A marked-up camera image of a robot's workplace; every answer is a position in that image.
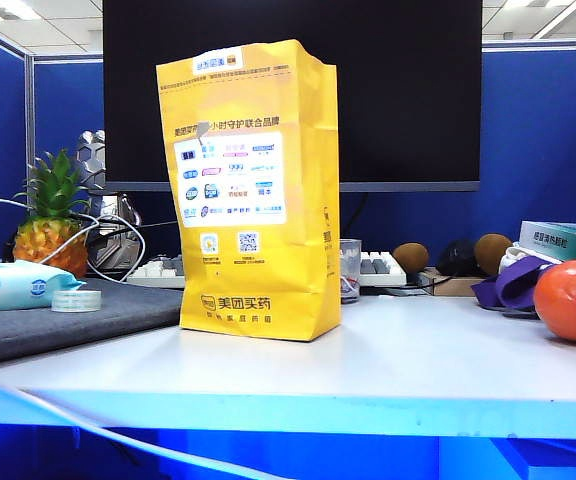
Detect thin white cable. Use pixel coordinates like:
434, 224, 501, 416
0, 197, 147, 284

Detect grey felt desk mat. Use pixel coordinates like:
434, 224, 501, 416
0, 277, 184, 369

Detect white and grey keyboard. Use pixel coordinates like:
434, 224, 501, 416
126, 249, 408, 290

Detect brown kiwi fruit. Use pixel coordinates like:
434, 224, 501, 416
474, 233, 514, 277
393, 242, 431, 275

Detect yellow printed paper bag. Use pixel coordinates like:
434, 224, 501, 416
155, 38, 343, 343

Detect black computer mouse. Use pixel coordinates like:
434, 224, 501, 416
436, 238, 484, 278

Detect thick white cable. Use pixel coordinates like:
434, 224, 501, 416
0, 372, 289, 480

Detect orange with glossy skin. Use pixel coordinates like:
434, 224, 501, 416
533, 258, 576, 345

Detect pineapple with green crown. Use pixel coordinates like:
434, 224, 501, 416
12, 148, 92, 279

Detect clear tape roll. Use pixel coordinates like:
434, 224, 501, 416
50, 289, 103, 314

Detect teal and white carton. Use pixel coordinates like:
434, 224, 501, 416
519, 220, 576, 264

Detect purple fabric strap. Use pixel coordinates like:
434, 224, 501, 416
471, 255, 567, 311

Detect white rounded object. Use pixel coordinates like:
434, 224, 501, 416
498, 242, 555, 275

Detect blue wet wipes pack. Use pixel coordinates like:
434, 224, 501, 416
0, 259, 87, 314

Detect black computer monitor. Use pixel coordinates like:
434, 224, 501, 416
102, 0, 483, 193

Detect grey metal partition post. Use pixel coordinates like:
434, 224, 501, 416
24, 53, 37, 221

